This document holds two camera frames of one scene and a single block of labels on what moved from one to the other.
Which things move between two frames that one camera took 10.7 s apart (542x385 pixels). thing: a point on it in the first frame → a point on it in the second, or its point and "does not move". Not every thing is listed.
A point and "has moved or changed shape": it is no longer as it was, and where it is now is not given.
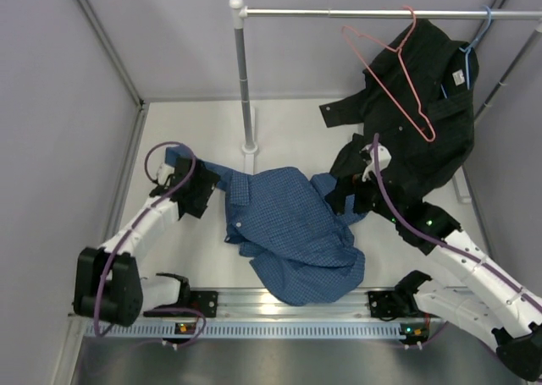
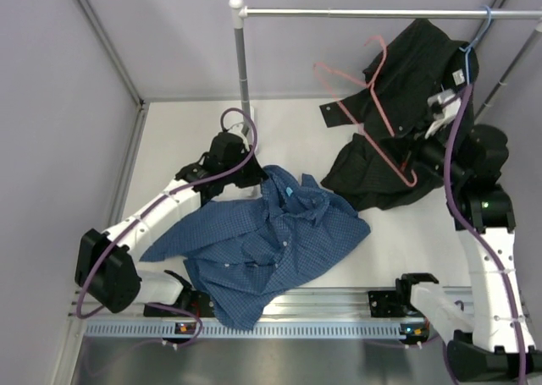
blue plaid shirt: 301,244 has moved or changed shape
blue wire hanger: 467,50 does not move
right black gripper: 346,186 → 418,144
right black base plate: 383,304 does not move
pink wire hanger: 399,50 → 377,97
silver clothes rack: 240,13 does not move
